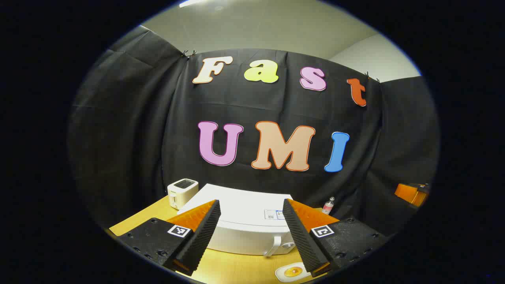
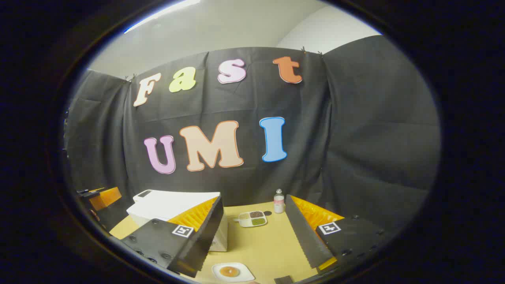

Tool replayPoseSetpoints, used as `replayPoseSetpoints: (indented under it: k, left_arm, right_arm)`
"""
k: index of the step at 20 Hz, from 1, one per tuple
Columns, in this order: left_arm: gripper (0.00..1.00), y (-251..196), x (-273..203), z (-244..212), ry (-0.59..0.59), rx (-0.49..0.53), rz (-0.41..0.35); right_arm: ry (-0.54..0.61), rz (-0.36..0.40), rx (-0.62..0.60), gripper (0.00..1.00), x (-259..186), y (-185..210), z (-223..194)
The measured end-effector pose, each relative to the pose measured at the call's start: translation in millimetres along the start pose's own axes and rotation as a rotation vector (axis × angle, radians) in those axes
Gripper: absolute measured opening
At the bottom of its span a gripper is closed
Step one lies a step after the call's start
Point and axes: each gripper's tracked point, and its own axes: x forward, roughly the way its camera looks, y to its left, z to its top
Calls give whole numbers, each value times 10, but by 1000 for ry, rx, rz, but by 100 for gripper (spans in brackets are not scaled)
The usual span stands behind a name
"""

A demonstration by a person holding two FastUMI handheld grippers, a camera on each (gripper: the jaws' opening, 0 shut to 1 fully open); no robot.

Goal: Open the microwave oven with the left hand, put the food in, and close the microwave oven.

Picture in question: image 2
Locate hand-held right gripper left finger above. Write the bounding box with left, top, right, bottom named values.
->
left=120, top=196, right=224, bottom=278

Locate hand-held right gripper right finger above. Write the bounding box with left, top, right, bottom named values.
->
left=285, top=194, right=391, bottom=272

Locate white microwave oven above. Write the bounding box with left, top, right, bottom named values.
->
left=126, top=189, right=228, bottom=252

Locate white divided dish with beans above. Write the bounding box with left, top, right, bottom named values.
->
left=238, top=210, right=268, bottom=228

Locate black backdrop cloth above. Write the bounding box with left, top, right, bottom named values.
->
left=65, top=35, right=440, bottom=237

